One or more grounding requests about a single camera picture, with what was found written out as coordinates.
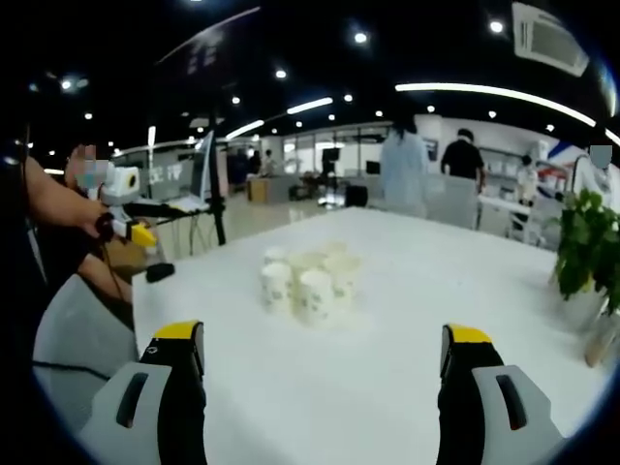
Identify small black device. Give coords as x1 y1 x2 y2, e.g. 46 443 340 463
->
144 262 176 284

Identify short ceiling light strip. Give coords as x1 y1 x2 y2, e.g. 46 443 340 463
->
224 118 266 142
285 96 335 116

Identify long ceiling light strip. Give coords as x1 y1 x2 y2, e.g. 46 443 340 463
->
393 81 598 129

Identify black box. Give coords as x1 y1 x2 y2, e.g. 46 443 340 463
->
344 184 370 209

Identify round ceiling spotlights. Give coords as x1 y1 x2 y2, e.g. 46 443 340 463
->
26 18 556 159

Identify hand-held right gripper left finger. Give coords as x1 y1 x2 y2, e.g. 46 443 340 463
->
78 320 208 465

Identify green potted plant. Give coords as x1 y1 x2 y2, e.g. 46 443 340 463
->
548 187 620 317

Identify white table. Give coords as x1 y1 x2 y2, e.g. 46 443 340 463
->
130 206 612 465

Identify side desk with black edge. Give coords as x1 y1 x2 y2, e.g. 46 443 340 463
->
121 196 217 225

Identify black cable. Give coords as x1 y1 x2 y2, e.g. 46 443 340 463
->
31 359 113 383

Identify black tripod stand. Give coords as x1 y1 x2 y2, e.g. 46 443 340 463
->
206 86 230 247

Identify white plant pot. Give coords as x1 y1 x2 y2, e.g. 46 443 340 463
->
560 284 609 336

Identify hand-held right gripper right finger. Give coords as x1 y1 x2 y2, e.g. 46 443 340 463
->
437 323 568 465

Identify ceiling air conditioner unit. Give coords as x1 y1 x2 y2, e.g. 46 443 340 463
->
511 1 591 78

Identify person's leg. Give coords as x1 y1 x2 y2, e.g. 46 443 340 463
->
77 253 134 304

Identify cluster of white paper cups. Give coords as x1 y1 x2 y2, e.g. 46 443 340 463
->
260 240 364 330

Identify grey office chair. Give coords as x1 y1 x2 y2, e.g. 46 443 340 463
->
424 174 480 231

